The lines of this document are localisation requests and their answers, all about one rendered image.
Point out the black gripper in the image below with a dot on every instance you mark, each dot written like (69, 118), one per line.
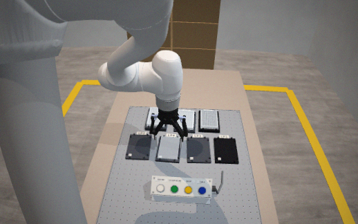
(169, 117)

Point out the white button panel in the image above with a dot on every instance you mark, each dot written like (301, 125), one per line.
(168, 188)

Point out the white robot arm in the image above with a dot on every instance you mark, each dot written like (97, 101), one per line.
(33, 137)

